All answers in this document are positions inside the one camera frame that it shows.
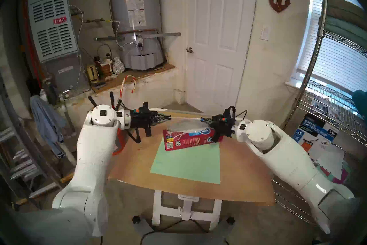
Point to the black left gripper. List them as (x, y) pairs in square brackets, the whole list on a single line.
[(142, 119)]

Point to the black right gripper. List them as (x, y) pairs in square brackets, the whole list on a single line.
[(225, 126)]

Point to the clear ziplock bag blue slider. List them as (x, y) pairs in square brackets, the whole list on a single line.
[(186, 125)]

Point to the red freezer bag box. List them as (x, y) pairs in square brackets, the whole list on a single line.
[(189, 141)]

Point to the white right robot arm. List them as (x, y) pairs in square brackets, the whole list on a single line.
[(286, 158)]

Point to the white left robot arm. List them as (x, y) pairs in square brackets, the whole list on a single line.
[(94, 146)]

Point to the orange plastic bucket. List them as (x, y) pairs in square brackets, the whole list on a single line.
[(120, 144)]

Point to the striped candy cane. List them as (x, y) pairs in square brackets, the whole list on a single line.
[(122, 88)]

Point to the light green paper sheet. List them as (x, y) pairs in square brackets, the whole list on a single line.
[(186, 167)]

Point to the foil wrapped object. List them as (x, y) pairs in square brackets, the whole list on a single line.
[(118, 66)]

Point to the metal door knob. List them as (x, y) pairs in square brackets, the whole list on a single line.
[(189, 50)]

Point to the yellow metal can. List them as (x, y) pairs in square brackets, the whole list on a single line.
[(91, 73)]

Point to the black round knob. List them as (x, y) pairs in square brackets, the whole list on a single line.
[(136, 219), (230, 220)]

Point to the utility pump cardboard box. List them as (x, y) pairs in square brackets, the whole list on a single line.
[(315, 132)]

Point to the white panel door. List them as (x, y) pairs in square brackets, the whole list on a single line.
[(220, 17)]

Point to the blue cloth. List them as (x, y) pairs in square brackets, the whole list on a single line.
[(46, 121)]

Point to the white jagged paper sheet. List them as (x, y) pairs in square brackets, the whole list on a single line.
[(332, 158)]

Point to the grey Bryant furnace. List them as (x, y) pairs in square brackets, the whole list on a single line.
[(54, 43)]

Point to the pink paper piece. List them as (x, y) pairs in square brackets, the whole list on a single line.
[(342, 177)]

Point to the white window blinds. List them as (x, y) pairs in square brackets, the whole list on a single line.
[(341, 57)]

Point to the aluminium ladder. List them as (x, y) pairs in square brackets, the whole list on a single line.
[(20, 167)]

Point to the teal fabric item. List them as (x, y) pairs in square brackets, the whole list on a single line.
[(360, 101)]

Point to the green cushion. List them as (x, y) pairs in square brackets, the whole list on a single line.
[(344, 17)]

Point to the black left wrist camera bracket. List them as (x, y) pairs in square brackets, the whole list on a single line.
[(148, 132)]

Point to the white folding table frame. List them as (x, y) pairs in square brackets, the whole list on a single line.
[(186, 207)]

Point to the white light switch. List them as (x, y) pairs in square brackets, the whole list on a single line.
[(265, 32)]

